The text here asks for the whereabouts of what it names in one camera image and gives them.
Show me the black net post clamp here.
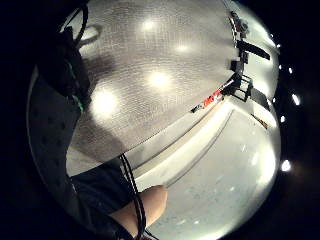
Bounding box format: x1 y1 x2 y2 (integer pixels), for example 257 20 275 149
228 10 272 113

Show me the black cable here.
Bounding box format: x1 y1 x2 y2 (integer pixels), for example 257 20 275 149
118 153 160 240

